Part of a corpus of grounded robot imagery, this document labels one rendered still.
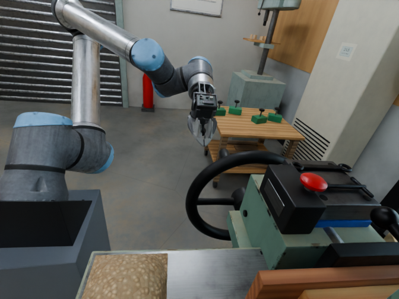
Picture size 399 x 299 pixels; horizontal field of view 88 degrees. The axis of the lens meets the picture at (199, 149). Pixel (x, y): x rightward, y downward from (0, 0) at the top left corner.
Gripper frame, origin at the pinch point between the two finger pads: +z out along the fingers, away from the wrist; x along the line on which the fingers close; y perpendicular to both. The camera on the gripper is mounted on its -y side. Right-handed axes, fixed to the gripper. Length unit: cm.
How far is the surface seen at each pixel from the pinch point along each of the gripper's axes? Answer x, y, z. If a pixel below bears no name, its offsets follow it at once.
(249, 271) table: 1.8, 15.9, 33.4
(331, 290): 6.5, 23.9, 36.0
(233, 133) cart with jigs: 34, -59, -59
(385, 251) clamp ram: 12.3, 26.0, 33.1
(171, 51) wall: -15, -98, -233
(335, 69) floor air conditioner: 103, -22, -93
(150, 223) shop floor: -19, -96, -8
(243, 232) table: 3.9, 10.2, 27.0
